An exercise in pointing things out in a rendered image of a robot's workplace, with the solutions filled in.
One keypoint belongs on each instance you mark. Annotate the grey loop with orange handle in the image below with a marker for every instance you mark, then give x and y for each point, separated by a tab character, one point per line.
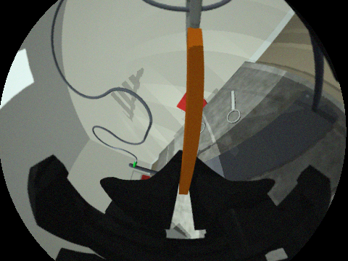
194	93

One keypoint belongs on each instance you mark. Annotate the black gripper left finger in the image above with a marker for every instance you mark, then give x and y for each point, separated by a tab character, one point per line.
158	193

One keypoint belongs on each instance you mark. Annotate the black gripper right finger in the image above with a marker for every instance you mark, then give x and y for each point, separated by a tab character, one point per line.
211	194

